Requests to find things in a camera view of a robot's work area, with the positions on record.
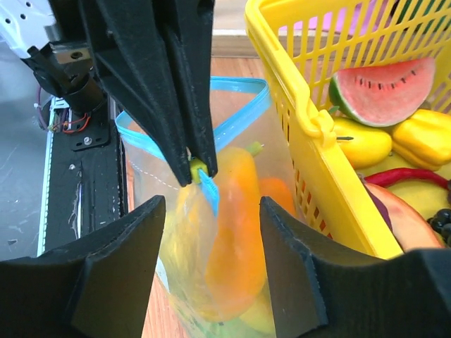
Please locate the red chili pepper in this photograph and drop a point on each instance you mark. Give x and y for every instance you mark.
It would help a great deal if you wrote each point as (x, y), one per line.
(393, 176)

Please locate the orange fruit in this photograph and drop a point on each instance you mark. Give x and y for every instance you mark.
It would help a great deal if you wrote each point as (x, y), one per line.
(278, 190)

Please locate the clear zip top bag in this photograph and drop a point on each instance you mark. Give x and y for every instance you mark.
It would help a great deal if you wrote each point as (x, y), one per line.
(249, 121)

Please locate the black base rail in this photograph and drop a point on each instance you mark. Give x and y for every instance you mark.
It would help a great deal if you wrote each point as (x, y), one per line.
(84, 184)

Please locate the yellow mango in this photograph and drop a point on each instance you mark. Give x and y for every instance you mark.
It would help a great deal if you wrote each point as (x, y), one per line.
(236, 270)

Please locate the yellow plastic basket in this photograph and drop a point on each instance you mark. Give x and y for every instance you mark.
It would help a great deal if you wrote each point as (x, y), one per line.
(298, 66)

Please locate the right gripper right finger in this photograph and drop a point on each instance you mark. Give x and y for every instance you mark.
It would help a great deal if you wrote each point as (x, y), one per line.
(320, 288)

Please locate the dark grape bunch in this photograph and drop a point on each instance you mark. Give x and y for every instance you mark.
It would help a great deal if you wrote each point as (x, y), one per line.
(440, 223)

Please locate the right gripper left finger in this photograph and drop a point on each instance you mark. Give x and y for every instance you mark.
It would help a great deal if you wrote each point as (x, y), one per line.
(97, 286)

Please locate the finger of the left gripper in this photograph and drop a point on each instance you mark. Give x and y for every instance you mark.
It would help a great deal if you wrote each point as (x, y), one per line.
(186, 29)

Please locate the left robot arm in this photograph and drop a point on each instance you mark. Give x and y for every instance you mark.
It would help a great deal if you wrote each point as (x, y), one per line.
(22, 27)

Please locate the watermelon slice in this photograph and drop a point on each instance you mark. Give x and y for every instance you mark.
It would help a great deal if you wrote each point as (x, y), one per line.
(383, 95)

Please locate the purple sweet potato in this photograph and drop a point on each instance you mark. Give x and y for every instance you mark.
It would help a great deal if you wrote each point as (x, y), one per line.
(381, 208)

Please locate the large yellow lemon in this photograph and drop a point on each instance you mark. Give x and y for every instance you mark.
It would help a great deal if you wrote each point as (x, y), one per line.
(190, 231)

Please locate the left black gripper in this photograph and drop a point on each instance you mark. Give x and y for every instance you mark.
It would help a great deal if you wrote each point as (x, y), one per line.
(131, 61)

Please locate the pink hanging shirt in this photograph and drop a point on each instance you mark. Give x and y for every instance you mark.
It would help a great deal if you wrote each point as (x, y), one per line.
(356, 13)

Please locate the yellow pear fruit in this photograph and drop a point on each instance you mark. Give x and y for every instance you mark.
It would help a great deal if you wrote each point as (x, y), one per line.
(363, 146)

